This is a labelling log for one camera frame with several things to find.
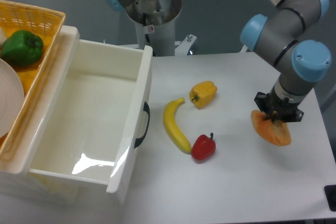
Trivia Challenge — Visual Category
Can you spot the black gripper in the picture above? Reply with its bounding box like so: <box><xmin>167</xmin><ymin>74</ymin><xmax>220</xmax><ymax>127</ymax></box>
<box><xmin>254</xmin><ymin>91</ymin><xmax>304</xmax><ymax>123</ymax></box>

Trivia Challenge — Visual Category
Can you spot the orange triangle bread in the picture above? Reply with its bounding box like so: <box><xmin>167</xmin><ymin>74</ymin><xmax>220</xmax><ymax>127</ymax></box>
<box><xmin>250</xmin><ymin>110</ymin><xmax>291</xmax><ymax>146</ymax></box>

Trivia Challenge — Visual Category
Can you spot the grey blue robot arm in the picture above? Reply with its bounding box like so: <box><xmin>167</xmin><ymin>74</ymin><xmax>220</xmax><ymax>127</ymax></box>
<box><xmin>105</xmin><ymin>0</ymin><xmax>332</xmax><ymax>122</ymax></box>

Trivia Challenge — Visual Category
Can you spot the yellow bell pepper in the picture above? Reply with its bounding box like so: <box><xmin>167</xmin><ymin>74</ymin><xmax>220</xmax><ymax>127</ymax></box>
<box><xmin>189</xmin><ymin>81</ymin><xmax>217</xmax><ymax>109</ymax></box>

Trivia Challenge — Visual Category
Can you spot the red bell pepper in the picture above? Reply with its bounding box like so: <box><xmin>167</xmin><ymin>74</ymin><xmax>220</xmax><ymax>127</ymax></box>
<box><xmin>191</xmin><ymin>133</ymin><xmax>216</xmax><ymax>161</ymax></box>

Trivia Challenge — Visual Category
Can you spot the black device at edge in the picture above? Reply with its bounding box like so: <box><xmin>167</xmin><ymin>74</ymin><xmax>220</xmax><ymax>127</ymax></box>
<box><xmin>324</xmin><ymin>185</ymin><xmax>336</xmax><ymax>212</ymax></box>

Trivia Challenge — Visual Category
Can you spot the yellow banana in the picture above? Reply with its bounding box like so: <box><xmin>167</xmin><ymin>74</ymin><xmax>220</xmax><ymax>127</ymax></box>
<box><xmin>163</xmin><ymin>98</ymin><xmax>192</xmax><ymax>155</ymax></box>

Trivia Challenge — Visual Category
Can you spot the white plastic drawer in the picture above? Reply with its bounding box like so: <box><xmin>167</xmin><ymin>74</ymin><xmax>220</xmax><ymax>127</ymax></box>
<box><xmin>29</xmin><ymin>40</ymin><xmax>153</xmax><ymax>205</ymax></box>

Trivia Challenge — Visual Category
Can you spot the yellow woven basket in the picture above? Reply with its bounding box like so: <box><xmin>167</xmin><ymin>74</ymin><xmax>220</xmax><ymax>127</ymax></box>
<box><xmin>1</xmin><ymin>0</ymin><xmax>66</xmax><ymax>154</ymax></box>

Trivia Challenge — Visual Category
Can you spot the green bell pepper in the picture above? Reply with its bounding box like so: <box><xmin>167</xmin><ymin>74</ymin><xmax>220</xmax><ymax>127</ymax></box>
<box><xmin>1</xmin><ymin>30</ymin><xmax>44</xmax><ymax>67</ymax></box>

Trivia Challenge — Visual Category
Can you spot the white plate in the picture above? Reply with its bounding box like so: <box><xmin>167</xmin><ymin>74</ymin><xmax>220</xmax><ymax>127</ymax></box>
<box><xmin>1</xmin><ymin>59</ymin><xmax>24</xmax><ymax>137</ymax></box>

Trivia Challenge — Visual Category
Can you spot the white drawer cabinet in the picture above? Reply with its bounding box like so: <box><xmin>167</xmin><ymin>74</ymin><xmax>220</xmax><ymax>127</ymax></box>
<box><xmin>1</xmin><ymin>26</ymin><xmax>80</xmax><ymax>204</ymax></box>

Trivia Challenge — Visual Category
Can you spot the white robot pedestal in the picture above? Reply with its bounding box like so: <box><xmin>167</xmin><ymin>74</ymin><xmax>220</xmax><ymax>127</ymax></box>
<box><xmin>110</xmin><ymin>0</ymin><xmax>197</xmax><ymax>57</ymax></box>

